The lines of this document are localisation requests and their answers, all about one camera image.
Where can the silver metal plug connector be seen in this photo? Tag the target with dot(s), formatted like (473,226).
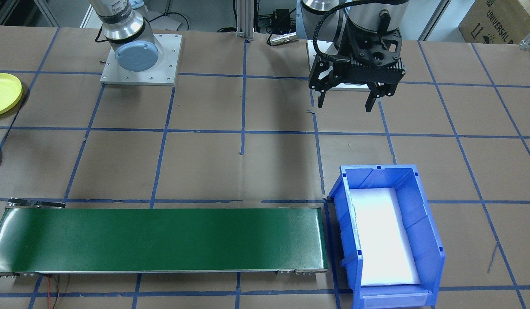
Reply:
(282,39)

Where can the blue plastic storage bin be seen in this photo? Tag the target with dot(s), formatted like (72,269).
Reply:
(423,240)

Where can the black electronics box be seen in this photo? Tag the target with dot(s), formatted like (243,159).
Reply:
(282,19)

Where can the yellow round plate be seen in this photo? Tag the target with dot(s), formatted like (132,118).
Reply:
(5,92)

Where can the brown cardboard box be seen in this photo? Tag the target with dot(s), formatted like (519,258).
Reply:
(501,21)

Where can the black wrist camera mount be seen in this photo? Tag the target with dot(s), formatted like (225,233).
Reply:
(376,68)

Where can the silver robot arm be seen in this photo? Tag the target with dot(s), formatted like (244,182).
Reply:
(129,34)
(376,13)

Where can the aluminium extrusion post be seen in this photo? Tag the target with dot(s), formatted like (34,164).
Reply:
(245,19)

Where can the white foam pad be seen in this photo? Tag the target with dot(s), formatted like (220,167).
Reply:
(385,240)

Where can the green conveyor belt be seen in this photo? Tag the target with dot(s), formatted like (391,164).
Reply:
(162,240)

